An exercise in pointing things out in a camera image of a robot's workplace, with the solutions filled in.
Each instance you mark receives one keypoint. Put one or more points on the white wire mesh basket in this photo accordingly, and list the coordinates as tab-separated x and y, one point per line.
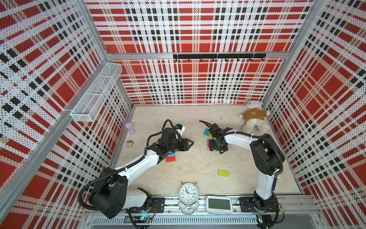
97	93

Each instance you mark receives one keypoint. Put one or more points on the small wooden toy left wall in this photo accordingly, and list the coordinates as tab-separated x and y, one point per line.
129	144

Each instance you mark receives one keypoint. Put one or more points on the white digital clock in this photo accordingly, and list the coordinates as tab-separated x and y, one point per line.
219	205

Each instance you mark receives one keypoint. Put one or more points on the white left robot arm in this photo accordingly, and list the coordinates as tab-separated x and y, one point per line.
110	193

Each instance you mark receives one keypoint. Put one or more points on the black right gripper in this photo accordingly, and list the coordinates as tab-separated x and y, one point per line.
212	147

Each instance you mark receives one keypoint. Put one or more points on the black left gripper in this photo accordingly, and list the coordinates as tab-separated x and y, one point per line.
184	142

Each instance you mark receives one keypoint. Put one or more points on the black wall hook rail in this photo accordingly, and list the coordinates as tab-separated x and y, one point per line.
248	56

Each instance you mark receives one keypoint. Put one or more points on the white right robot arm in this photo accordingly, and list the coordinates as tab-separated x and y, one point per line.
268	159

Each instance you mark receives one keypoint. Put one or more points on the teal triangle block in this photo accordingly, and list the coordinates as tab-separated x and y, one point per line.
206	132

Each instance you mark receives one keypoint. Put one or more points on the purple sand hourglass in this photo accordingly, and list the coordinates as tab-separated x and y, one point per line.
130	129

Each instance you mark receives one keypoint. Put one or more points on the red block front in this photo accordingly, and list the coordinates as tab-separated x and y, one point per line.
171	159

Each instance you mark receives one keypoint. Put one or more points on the white twin-bell alarm clock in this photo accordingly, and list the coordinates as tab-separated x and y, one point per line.
188	198

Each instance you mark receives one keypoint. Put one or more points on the white teddy bear brown shirt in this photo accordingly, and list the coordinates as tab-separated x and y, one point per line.
254	116

